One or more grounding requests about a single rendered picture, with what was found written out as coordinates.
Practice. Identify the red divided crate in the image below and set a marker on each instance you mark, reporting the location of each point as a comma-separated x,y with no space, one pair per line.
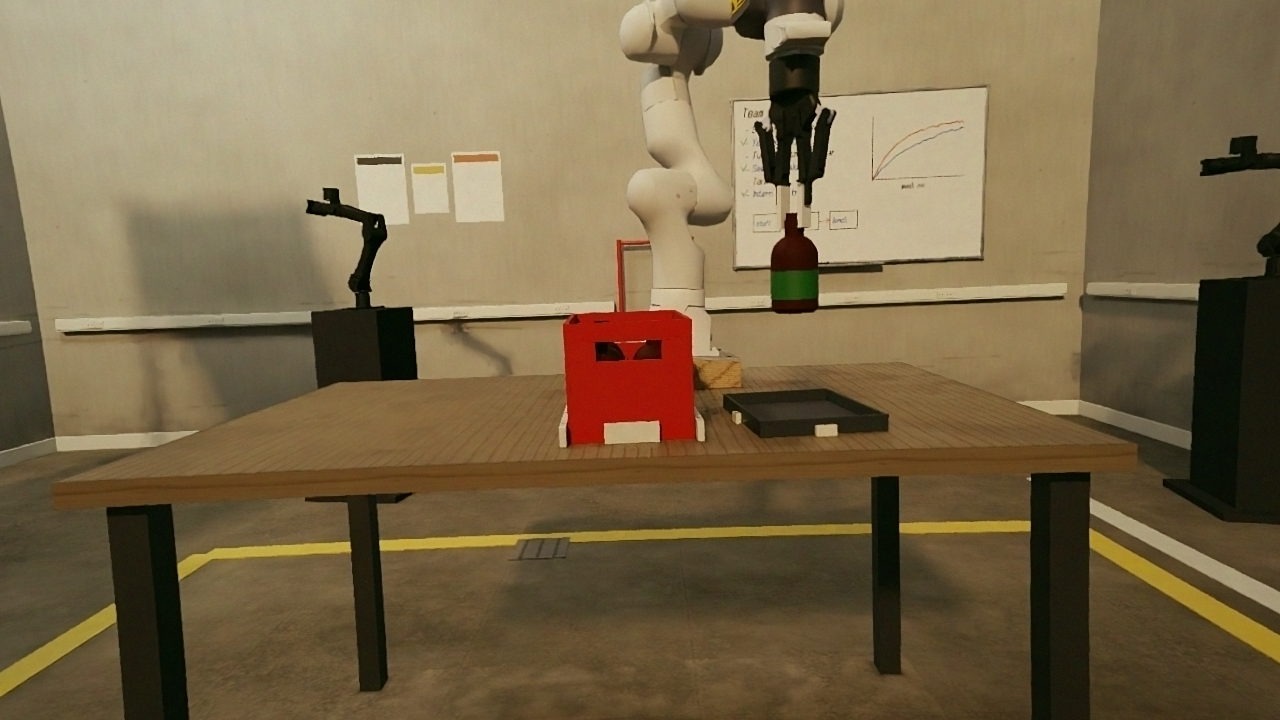
629,390

